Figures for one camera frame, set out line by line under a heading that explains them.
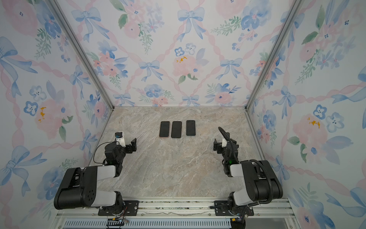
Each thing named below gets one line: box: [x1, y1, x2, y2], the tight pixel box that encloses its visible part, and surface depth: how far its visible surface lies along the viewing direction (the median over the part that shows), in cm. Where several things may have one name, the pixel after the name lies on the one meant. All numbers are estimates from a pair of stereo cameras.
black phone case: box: [171, 121, 183, 139], surface depth 109 cm
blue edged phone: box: [171, 121, 183, 139], surface depth 109 cm
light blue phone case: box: [185, 119, 197, 137], surface depth 108 cm
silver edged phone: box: [159, 121, 170, 138], surface depth 108 cm
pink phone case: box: [159, 121, 171, 138], surface depth 108 cm
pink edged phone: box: [185, 120, 196, 136], surface depth 108 cm
